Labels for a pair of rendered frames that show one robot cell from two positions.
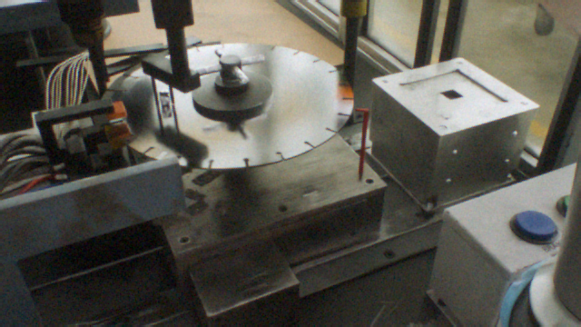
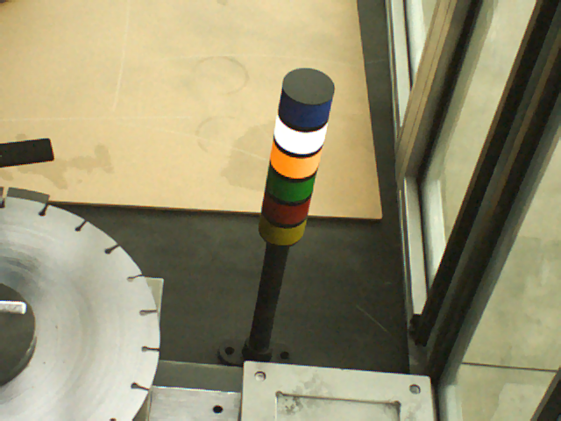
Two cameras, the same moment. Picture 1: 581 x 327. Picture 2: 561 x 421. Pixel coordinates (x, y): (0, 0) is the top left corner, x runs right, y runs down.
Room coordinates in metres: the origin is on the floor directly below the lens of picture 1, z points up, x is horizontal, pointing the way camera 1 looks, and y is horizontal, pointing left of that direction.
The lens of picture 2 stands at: (0.21, -0.32, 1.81)
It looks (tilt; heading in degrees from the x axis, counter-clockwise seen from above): 49 degrees down; 18
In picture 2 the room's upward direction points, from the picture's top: 11 degrees clockwise
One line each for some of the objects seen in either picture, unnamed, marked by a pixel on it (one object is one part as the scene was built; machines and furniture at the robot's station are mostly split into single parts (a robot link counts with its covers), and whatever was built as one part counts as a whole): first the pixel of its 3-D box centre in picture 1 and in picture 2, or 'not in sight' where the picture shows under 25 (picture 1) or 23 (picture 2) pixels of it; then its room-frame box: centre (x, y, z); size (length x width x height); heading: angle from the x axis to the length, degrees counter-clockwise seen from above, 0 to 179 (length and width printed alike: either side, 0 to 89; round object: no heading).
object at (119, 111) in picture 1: (85, 131); not in sight; (0.57, 0.26, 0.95); 0.10 x 0.03 x 0.07; 115
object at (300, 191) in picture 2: not in sight; (291, 174); (0.90, -0.10, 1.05); 0.05 x 0.04 x 0.03; 25
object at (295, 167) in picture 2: not in sight; (296, 150); (0.90, -0.10, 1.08); 0.05 x 0.04 x 0.03; 25
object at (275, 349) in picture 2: (346, 116); (258, 349); (0.90, -0.10, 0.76); 0.09 x 0.03 x 0.03; 115
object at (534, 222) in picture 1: (534, 228); not in sight; (0.44, -0.27, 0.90); 0.04 x 0.04 x 0.02
